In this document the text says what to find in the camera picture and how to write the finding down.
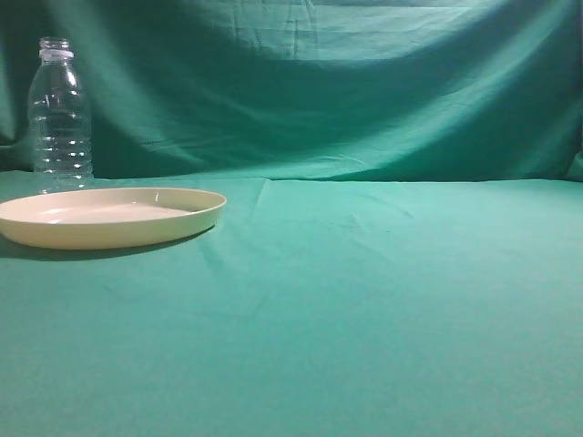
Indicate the cream plastic plate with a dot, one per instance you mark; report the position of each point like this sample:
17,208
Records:
110,218

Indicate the clear plastic bottle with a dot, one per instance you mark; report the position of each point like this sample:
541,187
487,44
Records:
59,120

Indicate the green cloth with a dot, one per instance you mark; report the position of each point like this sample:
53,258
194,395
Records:
400,253

